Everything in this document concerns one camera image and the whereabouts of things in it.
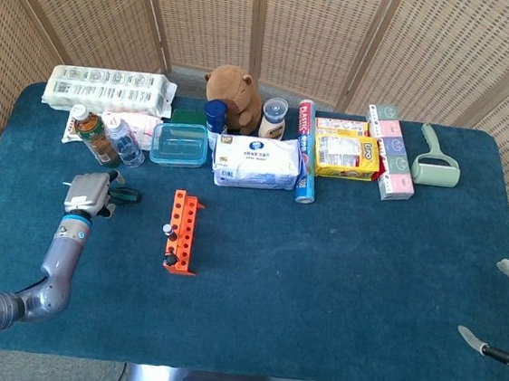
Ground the white toilet paper pack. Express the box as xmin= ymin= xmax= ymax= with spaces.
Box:
xmin=40 ymin=62 xmax=179 ymax=123

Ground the yellow Lipo snack bag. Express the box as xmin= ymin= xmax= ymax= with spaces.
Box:
xmin=311 ymin=130 xmax=384 ymax=184

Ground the white blue wipes pack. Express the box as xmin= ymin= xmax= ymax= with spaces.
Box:
xmin=209 ymin=131 xmax=309 ymax=195

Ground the dark green box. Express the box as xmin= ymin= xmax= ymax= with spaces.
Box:
xmin=169 ymin=108 xmax=209 ymax=129

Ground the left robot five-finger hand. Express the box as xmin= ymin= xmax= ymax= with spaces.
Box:
xmin=62 ymin=165 xmax=126 ymax=223

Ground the pale green lint roller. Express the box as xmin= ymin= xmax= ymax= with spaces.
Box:
xmin=408 ymin=121 xmax=466 ymax=190

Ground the green label tea bottle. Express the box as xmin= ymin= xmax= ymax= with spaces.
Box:
xmin=65 ymin=103 xmax=127 ymax=170

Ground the orange screwdriver rack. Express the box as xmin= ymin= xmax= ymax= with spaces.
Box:
xmin=161 ymin=188 xmax=207 ymax=278

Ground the pastel tissue box pack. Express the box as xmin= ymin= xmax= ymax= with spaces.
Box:
xmin=356 ymin=102 xmax=424 ymax=205

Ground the blue carpet table cover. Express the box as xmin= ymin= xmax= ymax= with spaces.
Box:
xmin=0 ymin=76 xmax=509 ymax=381

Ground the brown capybara plush toy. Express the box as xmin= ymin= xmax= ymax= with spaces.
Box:
xmin=199 ymin=62 xmax=268 ymax=138

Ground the white pink snack bag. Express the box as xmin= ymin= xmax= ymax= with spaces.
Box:
xmin=60 ymin=105 xmax=165 ymax=154

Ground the long green-striped handle screwdriver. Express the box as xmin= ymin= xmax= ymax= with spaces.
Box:
xmin=61 ymin=180 xmax=143 ymax=208

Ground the red yellow cookie box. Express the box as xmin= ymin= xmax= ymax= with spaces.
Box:
xmin=309 ymin=116 xmax=390 ymax=183

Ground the wicker folding screen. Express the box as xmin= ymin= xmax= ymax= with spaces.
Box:
xmin=0 ymin=0 xmax=509 ymax=277

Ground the clear container blue lid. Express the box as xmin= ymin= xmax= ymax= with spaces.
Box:
xmin=148 ymin=119 xmax=211 ymax=172

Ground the blue white spray can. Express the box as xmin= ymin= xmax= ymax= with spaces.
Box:
xmin=202 ymin=98 xmax=231 ymax=137

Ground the blue plastic wrap roll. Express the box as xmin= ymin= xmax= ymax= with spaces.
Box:
xmin=287 ymin=98 xmax=327 ymax=206

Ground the cream bottle clear cap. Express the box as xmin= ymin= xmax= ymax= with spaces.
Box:
xmin=256 ymin=96 xmax=291 ymax=142

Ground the clear water bottle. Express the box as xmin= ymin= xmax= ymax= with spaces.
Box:
xmin=101 ymin=114 xmax=150 ymax=171

